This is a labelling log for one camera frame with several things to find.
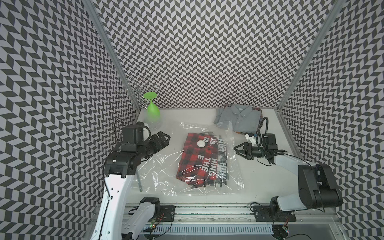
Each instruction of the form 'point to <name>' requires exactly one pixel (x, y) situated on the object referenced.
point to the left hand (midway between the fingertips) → (164, 142)
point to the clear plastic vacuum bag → (157, 175)
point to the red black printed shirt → (207, 166)
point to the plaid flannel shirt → (226, 105)
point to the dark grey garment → (239, 117)
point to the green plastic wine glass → (153, 113)
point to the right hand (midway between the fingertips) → (235, 152)
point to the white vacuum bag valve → (201, 143)
